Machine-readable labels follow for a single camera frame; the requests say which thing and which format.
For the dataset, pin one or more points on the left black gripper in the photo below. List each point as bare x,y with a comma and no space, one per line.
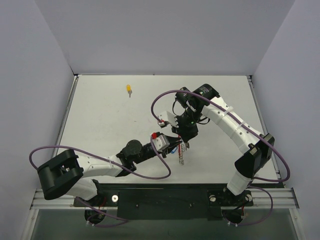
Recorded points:
169,143

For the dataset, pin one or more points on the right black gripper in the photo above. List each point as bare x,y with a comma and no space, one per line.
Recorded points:
188,136

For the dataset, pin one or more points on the red handled keyring holder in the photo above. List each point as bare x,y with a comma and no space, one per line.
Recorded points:
182,147

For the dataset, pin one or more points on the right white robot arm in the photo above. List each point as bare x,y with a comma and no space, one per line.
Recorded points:
206,103

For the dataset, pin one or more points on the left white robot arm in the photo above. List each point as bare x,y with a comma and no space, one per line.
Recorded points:
71,172

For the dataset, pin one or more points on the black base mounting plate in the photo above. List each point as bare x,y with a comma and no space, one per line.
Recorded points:
170,201

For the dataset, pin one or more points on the yellow tagged key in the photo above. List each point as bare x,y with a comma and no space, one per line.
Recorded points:
129,90

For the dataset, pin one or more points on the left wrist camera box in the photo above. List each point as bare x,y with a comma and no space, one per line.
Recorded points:
160,141

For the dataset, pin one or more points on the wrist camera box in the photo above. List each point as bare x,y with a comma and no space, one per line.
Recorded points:
160,141
166,118

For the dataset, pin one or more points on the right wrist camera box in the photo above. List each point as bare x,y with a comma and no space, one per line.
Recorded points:
166,118

